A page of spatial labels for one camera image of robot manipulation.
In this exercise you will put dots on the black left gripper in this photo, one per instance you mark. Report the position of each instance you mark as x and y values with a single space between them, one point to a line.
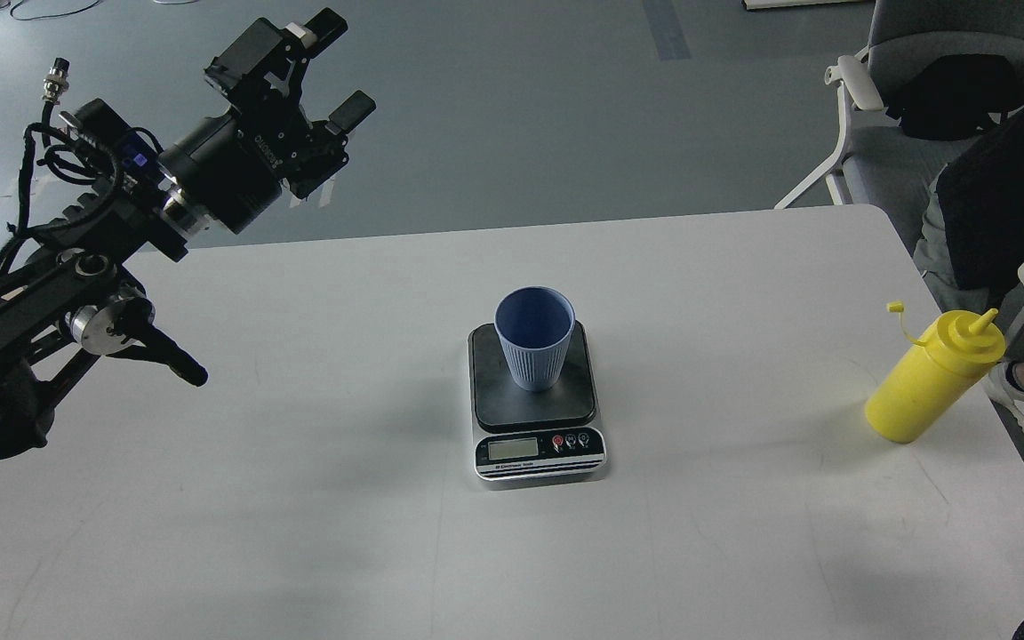
231 166

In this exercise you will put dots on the yellow squeeze bottle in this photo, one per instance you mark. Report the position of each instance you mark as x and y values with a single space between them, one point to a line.
956 351

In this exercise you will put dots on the blue ribbed plastic cup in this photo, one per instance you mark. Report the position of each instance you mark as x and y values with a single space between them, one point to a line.
534 326

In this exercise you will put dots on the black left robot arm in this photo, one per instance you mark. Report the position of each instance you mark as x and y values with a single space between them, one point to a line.
96 190

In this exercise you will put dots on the black digital kitchen scale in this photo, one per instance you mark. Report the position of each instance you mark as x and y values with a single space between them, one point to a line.
525 437

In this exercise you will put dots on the white sneaker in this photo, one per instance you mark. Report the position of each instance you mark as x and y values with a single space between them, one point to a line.
1005 386

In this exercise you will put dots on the seated person in black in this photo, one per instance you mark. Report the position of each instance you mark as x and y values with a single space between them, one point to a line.
972 239

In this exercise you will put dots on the grey office chair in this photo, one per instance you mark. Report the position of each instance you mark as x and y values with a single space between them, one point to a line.
873 161

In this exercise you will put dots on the black bag on chair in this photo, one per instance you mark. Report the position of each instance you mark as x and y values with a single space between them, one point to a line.
955 97

